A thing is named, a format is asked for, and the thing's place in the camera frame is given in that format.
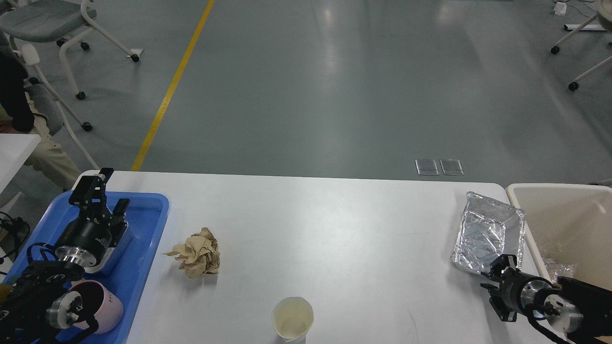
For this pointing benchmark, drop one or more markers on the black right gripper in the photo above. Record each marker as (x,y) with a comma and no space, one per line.
(517,292)

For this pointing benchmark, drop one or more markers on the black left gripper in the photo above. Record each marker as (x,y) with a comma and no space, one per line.
(86,238)

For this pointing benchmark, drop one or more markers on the aluminium foil tray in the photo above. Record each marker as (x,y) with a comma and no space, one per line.
(488,228)

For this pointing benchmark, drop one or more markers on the pink ribbed mug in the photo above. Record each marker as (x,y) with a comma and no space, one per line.
(107,308)

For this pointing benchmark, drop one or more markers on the cream paper cup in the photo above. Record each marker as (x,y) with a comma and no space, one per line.
(292,318)

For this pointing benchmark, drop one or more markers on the rectangular metal tin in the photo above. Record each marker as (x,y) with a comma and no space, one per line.
(114,253)

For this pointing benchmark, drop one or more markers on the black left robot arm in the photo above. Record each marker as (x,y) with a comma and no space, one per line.
(39,305)

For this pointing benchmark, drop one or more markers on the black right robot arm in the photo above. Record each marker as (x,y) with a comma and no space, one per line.
(567,311)

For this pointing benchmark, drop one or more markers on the blue plastic tray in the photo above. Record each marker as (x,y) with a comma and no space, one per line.
(146,216)

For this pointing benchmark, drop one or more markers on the crumpled clear plastic wrap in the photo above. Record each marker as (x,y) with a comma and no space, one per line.
(556,270)

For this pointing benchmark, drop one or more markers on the beige plastic bin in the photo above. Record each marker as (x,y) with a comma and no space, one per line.
(570,224)

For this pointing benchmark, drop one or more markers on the white side table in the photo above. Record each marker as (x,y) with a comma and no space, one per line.
(14,150)

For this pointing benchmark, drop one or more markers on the crumpled brown paper ball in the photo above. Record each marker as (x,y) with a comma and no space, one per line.
(199,255)

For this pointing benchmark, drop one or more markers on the seated person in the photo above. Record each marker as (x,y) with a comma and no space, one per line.
(20,116)

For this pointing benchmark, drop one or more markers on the right metal floor plate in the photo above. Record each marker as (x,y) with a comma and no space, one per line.
(451,167)

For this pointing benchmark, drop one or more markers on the metal floor plate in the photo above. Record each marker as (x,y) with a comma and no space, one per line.
(451,167)
(426,167)

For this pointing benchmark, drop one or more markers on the left metal floor plate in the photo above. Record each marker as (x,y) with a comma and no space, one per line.
(426,167)

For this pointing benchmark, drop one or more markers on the dark blue home mug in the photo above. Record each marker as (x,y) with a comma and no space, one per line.
(5,291)

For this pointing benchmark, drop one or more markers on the grey office chair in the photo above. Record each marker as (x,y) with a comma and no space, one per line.
(66,24)

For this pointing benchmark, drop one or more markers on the white floor power adapter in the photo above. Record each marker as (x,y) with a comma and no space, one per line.
(560,8)

